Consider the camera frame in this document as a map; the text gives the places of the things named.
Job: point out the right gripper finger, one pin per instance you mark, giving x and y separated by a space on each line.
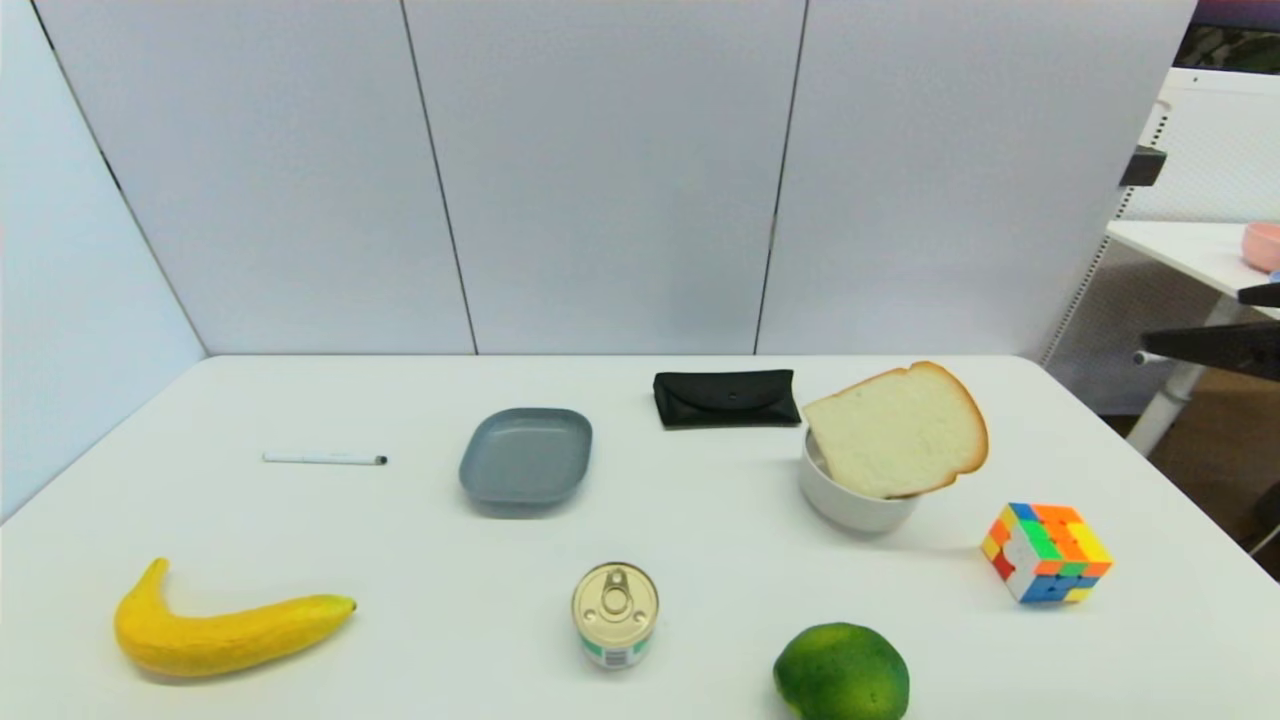
1230 348
1262 296

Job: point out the bread slice with brown crust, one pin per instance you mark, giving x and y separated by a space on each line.
900 430

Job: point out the pink bowl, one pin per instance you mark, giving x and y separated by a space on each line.
1264 247

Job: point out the beige round bowl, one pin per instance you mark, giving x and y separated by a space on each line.
850 510

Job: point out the white side table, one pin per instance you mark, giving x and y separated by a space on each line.
1180 250

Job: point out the black clamp on panel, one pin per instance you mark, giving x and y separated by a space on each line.
1143 167

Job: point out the colourful puzzle cube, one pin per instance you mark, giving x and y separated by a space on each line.
1047 555

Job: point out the black glasses pouch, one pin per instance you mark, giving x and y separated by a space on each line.
726 402

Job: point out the green lime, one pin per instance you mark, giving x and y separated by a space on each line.
842 675

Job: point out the tin can with pull tab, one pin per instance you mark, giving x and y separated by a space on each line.
615 605

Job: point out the grey rounded square plate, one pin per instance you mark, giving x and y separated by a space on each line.
525 455

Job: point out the white pen with black cap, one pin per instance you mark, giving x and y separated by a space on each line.
320 458

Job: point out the yellow banana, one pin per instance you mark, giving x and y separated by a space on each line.
215 640

